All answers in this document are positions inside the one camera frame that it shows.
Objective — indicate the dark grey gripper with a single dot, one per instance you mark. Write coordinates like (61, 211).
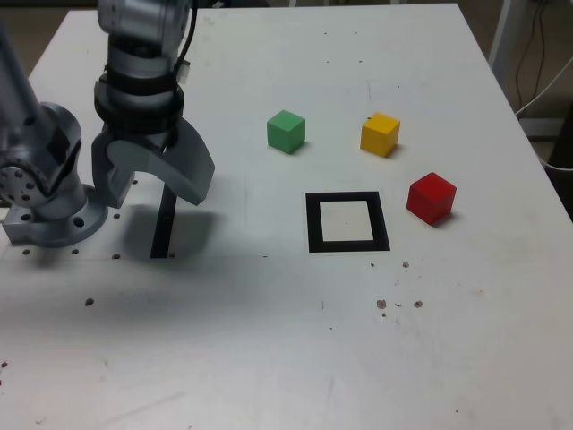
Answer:
(163, 140)

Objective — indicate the green cube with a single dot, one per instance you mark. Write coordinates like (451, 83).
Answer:
(284, 132)

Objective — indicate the yellow cube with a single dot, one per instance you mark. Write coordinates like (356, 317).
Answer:
(379, 134)

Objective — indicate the red cube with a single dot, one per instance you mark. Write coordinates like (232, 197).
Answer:
(430, 197)

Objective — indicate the black tape square outline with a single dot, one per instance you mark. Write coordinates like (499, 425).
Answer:
(313, 224)

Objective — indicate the black tape strip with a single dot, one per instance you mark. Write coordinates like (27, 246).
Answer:
(162, 228)

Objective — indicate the small grey wrist camera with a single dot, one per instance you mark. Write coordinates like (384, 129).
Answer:
(183, 71)

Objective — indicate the white frame post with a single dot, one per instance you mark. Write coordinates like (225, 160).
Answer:
(500, 40)

